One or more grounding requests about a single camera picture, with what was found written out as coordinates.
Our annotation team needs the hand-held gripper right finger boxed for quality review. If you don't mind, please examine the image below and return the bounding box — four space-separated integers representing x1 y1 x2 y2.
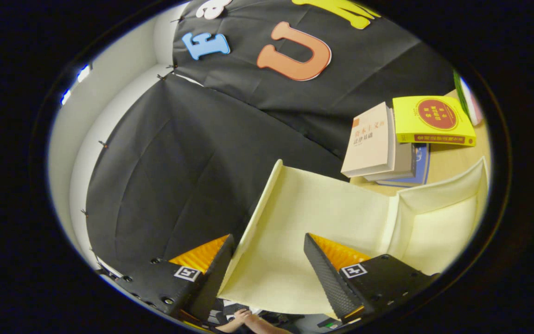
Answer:
303 233 440 324

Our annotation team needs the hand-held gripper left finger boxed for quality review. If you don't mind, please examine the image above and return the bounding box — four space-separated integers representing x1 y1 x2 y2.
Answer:
114 234 236 325

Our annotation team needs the beige fabric storage box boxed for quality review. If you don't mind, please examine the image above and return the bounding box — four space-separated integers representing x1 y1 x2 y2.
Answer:
217 157 489 321

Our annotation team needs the beige book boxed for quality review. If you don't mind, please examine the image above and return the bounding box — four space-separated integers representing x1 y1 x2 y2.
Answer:
340 101 396 178

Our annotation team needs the blue book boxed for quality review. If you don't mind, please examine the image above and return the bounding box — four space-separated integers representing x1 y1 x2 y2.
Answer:
376 143 431 188

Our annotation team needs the yellow book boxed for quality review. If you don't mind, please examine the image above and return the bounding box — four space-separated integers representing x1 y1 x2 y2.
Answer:
392 95 477 147

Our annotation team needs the watermelon slice plush toy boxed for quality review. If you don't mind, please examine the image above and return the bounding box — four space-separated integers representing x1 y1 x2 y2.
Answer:
452 70 484 127

